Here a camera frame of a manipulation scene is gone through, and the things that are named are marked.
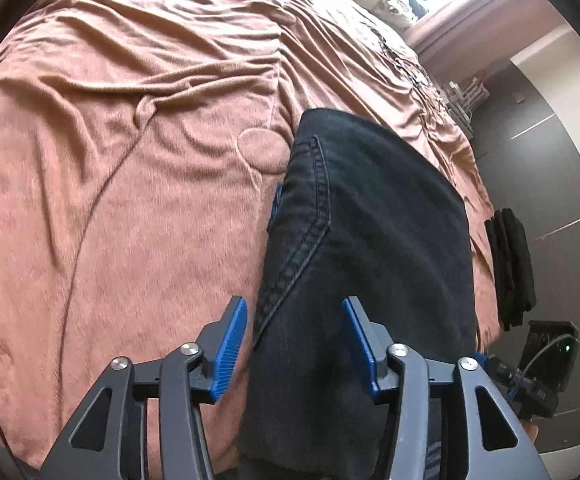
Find right pink curtain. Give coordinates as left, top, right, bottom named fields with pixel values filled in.
left=404, top=0, right=565, bottom=82

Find black pants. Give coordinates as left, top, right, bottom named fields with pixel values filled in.
left=238, top=108, right=476, bottom=479

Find person's right hand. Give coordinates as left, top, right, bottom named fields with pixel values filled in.
left=521, top=419, right=539, bottom=443

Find stack of folded black clothes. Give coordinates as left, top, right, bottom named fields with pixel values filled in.
left=485, top=208, right=537, bottom=332

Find cream bedside nightstand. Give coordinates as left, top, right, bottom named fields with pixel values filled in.
left=442, top=70, right=490, bottom=140

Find beige duvet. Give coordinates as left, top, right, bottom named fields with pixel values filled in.
left=309, top=0, right=418, bottom=60

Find rust orange bed blanket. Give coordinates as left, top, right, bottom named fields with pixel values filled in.
left=0, top=0, right=500, bottom=472

